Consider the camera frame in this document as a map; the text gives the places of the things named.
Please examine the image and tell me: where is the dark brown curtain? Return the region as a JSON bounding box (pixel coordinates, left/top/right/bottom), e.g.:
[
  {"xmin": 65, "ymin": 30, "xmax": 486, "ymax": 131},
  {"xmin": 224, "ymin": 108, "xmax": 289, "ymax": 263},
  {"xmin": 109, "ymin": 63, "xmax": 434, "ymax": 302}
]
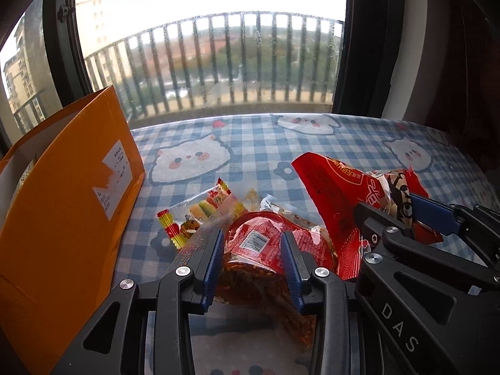
[{"xmin": 385, "ymin": 0, "xmax": 500, "ymax": 173}]

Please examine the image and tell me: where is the metal balcony railing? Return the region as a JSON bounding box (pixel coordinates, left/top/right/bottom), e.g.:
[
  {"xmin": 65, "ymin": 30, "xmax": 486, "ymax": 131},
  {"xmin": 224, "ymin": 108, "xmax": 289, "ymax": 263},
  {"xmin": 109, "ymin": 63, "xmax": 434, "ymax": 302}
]
[{"xmin": 12, "ymin": 11, "xmax": 345, "ymax": 123}]

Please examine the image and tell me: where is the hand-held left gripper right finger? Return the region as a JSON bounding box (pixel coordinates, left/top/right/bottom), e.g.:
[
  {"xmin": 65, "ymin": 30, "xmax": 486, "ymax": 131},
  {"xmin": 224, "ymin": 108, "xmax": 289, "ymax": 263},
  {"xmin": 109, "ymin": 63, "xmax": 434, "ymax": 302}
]
[{"xmin": 280, "ymin": 230, "xmax": 365, "ymax": 375}]

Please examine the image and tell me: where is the large red snack bag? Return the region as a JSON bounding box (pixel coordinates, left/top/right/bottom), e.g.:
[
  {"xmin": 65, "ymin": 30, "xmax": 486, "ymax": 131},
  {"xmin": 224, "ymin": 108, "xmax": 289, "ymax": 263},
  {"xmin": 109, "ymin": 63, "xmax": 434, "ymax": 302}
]
[{"xmin": 292, "ymin": 152, "xmax": 444, "ymax": 282}]

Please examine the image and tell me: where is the blue checked cartoon tablecloth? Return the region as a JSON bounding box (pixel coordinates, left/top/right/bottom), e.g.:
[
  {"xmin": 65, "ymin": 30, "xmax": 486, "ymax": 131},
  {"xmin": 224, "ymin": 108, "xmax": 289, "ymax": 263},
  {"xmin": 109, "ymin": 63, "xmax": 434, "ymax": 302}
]
[{"xmin": 113, "ymin": 112, "xmax": 500, "ymax": 375}]

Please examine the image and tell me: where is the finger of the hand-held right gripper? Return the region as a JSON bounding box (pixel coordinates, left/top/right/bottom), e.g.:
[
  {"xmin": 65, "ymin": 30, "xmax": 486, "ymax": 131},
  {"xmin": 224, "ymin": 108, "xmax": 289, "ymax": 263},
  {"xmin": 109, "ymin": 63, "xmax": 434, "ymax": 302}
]
[
  {"xmin": 409, "ymin": 194, "xmax": 500, "ymax": 267},
  {"xmin": 352, "ymin": 202, "xmax": 427, "ymax": 259}
]

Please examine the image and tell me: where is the clear red-label spicy snack pack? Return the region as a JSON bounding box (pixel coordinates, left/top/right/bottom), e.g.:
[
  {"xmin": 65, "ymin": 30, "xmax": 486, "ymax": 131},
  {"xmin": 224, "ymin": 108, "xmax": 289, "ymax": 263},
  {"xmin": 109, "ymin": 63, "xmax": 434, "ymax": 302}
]
[{"xmin": 217, "ymin": 193, "xmax": 340, "ymax": 354}]

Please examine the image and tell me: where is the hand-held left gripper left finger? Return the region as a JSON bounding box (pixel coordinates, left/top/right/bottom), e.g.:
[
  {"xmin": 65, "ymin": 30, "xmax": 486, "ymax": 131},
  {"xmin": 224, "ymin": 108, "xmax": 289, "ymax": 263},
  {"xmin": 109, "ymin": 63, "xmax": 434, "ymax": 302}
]
[{"xmin": 51, "ymin": 227, "xmax": 226, "ymax": 375}]

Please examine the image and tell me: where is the black window frame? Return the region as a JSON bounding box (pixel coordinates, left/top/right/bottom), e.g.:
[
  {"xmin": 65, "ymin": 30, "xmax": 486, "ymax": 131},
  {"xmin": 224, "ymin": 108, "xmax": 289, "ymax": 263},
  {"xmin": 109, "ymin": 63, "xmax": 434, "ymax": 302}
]
[{"xmin": 0, "ymin": 0, "xmax": 395, "ymax": 149}]

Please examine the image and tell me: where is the clear yellow-striped candy packet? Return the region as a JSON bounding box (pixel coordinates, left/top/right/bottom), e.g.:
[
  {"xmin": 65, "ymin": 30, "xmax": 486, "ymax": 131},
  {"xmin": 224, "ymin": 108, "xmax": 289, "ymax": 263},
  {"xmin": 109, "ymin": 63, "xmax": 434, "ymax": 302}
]
[{"xmin": 156, "ymin": 177, "xmax": 245, "ymax": 250}]

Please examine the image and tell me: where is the beige building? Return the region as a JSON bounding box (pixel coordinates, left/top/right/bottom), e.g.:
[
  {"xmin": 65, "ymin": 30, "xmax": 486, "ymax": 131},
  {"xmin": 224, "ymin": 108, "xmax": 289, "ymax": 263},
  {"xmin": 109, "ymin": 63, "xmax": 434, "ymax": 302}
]
[{"xmin": 0, "ymin": 0, "xmax": 122, "ymax": 133}]

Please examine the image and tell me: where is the orange cardboard box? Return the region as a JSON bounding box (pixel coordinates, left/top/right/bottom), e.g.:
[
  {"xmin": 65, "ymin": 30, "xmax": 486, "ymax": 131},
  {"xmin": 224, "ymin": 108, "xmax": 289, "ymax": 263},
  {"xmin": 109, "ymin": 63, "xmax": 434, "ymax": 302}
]
[{"xmin": 0, "ymin": 85, "xmax": 146, "ymax": 375}]

